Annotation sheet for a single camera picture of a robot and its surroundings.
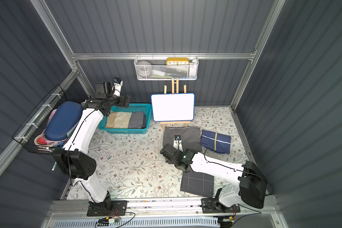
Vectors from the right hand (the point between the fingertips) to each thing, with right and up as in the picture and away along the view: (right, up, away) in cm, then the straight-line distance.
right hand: (176, 152), depth 81 cm
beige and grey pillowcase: (-37, +19, +24) cm, 49 cm away
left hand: (-31, +34, +1) cm, 46 cm away
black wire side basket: (-65, +12, -18) cm, 68 cm away
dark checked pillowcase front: (+13, -17, 0) cm, 22 cm away
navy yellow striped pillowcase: (+28, +4, +16) cm, 32 cm away
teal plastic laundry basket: (-23, +29, +30) cm, 47 cm away
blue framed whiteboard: (-2, +28, +15) cm, 32 cm away
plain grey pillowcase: (+11, +6, +20) cm, 24 cm away
